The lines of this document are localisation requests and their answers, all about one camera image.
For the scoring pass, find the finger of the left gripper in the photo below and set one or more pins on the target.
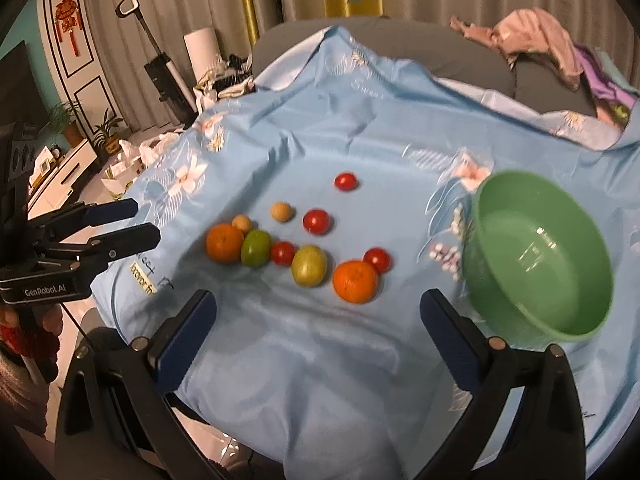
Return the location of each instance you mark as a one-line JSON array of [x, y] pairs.
[[123, 243], [99, 214]]

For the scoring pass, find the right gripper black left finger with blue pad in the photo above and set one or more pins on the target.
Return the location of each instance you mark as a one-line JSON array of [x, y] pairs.
[[115, 421]]

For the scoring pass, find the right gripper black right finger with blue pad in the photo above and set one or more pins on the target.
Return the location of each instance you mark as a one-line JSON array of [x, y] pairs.
[[546, 439]]

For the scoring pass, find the orange tangerine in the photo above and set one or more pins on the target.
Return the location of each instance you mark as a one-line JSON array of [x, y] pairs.
[[223, 243], [355, 281]]

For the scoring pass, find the tan longan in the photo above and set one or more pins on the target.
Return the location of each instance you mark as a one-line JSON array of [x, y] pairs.
[[242, 223], [281, 212]]

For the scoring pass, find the green tomato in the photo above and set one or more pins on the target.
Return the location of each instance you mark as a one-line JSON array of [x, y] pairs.
[[255, 251]]

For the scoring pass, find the red cherry tomato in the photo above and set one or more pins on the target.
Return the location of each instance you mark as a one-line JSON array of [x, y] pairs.
[[282, 253], [317, 221], [379, 259], [346, 182]]

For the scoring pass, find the yellow-green tomato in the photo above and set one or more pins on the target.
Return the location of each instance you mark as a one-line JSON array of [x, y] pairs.
[[309, 266]]

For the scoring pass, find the person's left hand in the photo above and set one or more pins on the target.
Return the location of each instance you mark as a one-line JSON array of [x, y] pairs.
[[31, 337]]

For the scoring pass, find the white TV cabinet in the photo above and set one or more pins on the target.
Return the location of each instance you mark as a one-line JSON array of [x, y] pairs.
[[57, 189]]

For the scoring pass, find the potted green plant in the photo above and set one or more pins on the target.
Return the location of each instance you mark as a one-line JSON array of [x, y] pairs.
[[106, 137]]

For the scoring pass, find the black television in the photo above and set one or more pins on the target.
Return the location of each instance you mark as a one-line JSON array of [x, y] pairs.
[[20, 100]]

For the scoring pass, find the black white vacuum cleaner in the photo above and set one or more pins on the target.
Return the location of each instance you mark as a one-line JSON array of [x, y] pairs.
[[162, 71]]

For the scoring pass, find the green plastic bowl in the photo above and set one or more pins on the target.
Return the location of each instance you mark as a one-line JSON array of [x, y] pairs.
[[535, 264]]

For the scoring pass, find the light blue floral cloth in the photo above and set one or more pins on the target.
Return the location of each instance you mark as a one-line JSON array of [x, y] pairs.
[[328, 389]]

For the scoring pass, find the white cylinder air purifier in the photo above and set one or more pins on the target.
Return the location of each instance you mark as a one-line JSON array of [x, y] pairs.
[[203, 51]]

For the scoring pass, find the red Chinese knot ornament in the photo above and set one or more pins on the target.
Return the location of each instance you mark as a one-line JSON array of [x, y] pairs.
[[67, 18]]

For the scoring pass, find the grey curtain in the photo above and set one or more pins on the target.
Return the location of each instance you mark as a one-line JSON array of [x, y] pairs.
[[124, 48]]

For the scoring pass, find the purple garment pile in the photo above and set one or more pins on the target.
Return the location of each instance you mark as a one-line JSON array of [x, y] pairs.
[[613, 94]]

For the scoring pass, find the grey sofa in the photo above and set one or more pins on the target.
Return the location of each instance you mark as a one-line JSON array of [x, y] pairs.
[[444, 53]]

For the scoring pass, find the pink crumpled garment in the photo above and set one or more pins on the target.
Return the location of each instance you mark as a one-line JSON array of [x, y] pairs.
[[532, 32]]

